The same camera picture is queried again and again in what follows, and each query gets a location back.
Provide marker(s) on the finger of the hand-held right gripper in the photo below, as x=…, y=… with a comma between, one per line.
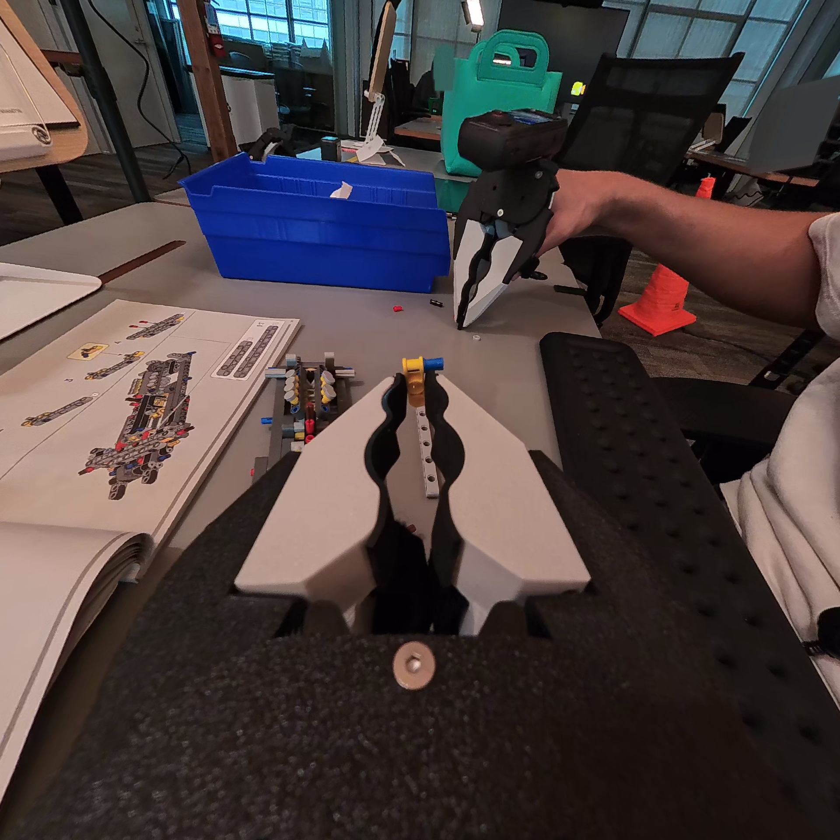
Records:
x=501, y=268
x=464, y=261

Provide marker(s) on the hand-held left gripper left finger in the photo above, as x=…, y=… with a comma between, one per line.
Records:
x=314, y=518

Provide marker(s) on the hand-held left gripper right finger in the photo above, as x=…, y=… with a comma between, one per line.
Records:
x=517, y=518

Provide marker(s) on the yellow lego axle connector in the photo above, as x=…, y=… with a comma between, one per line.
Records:
x=413, y=379

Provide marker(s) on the long grey lego beam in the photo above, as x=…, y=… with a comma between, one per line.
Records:
x=428, y=451

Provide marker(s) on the lego car chassis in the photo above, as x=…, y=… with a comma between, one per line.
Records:
x=307, y=393

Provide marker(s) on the lego instruction booklet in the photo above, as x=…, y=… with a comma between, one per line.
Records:
x=98, y=393

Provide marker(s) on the green bag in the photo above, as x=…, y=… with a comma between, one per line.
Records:
x=498, y=91

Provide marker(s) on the crumpled white paper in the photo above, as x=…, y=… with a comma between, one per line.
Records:
x=379, y=157

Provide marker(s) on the black dimpled foam mat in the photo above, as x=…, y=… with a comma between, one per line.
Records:
x=624, y=427

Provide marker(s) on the blue plastic bin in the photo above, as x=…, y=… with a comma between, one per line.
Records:
x=314, y=228

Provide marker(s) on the black office chair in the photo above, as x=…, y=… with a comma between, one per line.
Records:
x=657, y=98

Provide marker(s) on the small black box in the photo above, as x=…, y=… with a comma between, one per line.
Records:
x=330, y=149

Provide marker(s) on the small light panel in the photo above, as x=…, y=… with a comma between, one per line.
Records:
x=472, y=13

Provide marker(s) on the black desk lamp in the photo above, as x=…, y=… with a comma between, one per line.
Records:
x=382, y=52

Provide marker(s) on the brown office desk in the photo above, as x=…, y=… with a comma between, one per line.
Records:
x=735, y=168

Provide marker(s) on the white cabinet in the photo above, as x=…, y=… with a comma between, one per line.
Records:
x=252, y=107

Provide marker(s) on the person's white t-shirt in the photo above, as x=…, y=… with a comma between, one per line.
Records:
x=788, y=525

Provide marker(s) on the grey monitor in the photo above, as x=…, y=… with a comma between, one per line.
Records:
x=793, y=123

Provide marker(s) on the red fire extinguisher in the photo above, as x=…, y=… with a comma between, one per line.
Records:
x=214, y=34

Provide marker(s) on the black metal pole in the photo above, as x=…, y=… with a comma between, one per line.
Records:
x=105, y=98

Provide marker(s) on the wood-edged white board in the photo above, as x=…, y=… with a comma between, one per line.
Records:
x=34, y=112

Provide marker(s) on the dark wall monitor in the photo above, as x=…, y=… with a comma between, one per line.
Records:
x=557, y=26

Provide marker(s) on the wooden post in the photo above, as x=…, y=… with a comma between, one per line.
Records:
x=209, y=98

